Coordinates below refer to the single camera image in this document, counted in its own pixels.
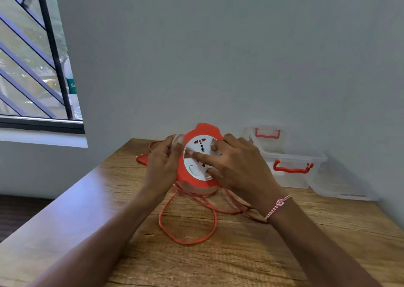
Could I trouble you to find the black window frame with grille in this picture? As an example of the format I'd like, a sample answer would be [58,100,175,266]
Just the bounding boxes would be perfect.
[0,0,86,135]

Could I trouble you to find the white window sill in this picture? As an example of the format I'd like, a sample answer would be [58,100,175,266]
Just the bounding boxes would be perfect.
[0,128,88,149]

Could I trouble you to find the orange power cable with plug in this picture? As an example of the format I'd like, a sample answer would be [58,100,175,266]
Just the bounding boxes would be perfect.
[136,140,269,246]

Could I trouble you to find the person's right hand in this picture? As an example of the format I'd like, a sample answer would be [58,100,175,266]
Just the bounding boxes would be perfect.
[189,134,287,215]

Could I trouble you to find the person's left hand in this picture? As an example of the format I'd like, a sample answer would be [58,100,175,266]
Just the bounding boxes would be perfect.
[143,134,185,200]

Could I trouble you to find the white and green banner outside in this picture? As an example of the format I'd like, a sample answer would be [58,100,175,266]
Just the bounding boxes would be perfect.
[62,56,83,121]

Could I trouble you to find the pink and white braided bracelet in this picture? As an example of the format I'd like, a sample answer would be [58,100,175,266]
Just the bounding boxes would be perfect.
[264,195,293,222]

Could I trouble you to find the clear storage box red handles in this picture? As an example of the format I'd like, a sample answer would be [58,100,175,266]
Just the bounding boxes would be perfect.
[241,125,329,189]

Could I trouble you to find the person's right forearm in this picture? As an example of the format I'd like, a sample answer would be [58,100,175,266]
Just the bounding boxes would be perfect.
[257,197,384,287]

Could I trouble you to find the clear plastic box lid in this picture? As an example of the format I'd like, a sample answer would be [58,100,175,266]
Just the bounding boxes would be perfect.
[310,161,380,201]

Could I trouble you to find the person's left forearm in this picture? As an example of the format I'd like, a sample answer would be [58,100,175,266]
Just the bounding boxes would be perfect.
[30,184,175,287]

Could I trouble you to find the orange extension cord reel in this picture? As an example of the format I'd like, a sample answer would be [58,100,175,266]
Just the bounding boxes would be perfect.
[175,123,225,190]

